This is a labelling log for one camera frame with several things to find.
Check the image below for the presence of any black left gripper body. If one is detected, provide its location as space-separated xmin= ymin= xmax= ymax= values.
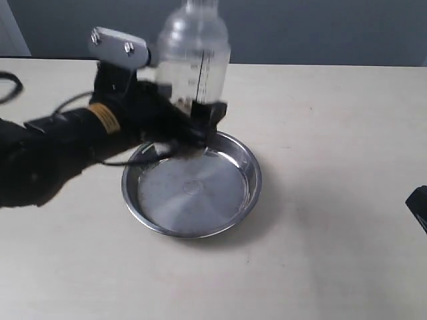
xmin=89 ymin=61 xmax=187 ymax=154

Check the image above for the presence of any clear plastic shaker bottle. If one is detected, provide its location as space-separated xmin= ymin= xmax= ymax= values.
xmin=155 ymin=1 xmax=231 ymax=115

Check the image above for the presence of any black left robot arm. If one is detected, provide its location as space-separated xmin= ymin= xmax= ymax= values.
xmin=1 ymin=62 xmax=228 ymax=208

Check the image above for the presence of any round stainless steel plate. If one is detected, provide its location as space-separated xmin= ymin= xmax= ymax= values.
xmin=121 ymin=132 xmax=263 ymax=239

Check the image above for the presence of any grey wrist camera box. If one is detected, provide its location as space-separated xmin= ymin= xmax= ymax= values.
xmin=88 ymin=27 xmax=153 ymax=71

